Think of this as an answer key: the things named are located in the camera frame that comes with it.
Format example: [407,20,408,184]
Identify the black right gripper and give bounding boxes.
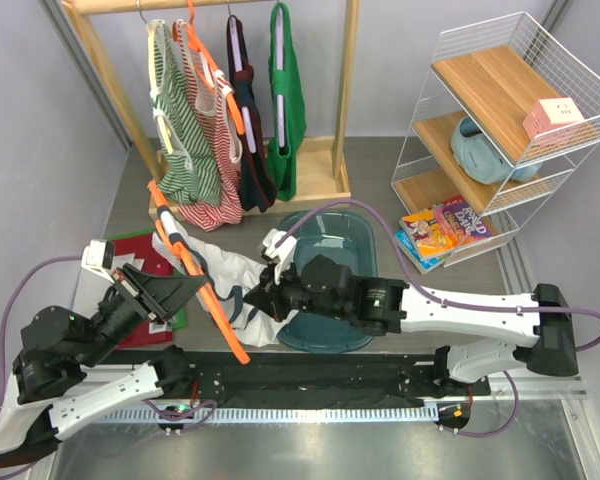
[244,256,349,324]

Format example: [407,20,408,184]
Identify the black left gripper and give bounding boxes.
[78,262,211,367]

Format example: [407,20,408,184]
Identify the white navy-trimmed tank top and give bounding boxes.
[175,221,298,347]

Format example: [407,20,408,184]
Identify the orange plastic hanger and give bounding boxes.
[147,180,251,365]

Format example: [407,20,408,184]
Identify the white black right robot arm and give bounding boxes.
[244,255,579,395]

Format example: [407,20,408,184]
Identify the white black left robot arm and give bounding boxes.
[0,265,206,455]

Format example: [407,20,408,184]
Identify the dark maroon tank top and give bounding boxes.
[226,15,277,213]

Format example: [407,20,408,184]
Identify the green striped tank top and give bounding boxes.
[158,22,220,205]

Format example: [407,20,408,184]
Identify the red striped tank top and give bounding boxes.
[172,19,243,232]

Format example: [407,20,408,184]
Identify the cream plastic hanger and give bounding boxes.
[147,20,174,154]

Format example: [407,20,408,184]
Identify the orange hanger on rack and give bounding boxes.
[185,0,245,135]

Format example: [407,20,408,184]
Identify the lilac hanger in green top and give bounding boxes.
[273,3,286,149]

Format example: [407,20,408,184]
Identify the lilac hanger in maroon top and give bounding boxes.
[227,14,257,153]

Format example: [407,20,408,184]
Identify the green folder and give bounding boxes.
[112,228,189,331]

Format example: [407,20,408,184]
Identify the red book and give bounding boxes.
[113,231,174,350]

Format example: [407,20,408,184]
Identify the white paper sheets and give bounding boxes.
[72,257,112,318]

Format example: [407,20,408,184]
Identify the teal transparent plastic bin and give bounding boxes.
[277,211,377,354]

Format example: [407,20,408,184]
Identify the wooden clothes rack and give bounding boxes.
[62,1,359,214]

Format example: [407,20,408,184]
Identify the blue paperback book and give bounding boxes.
[394,230,445,275]

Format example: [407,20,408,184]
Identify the colourful Roald Dahl book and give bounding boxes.
[399,195,499,259]

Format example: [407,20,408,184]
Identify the light blue cap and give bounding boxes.
[450,116,541,185]

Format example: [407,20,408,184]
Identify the pink cube power socket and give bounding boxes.
[522,97,584,139]

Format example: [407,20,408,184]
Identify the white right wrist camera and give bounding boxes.
[260,228,297,285]

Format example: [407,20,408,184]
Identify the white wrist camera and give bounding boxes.
[81,239,115,278]
[260,228,297,285]

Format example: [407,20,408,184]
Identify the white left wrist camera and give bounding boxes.
[81,239,115,278]

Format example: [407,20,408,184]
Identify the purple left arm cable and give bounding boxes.
[0,256,226,474]

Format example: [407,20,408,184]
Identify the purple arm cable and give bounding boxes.
[0,256,226,474]
[274,198,600,442]

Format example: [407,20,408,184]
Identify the white slotted cable duct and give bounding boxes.
[95,403,439,428]

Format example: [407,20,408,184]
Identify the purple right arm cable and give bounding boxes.
[274,198,600,442]

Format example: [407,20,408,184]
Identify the white wire shelf rack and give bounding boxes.
[391,12,600,266]

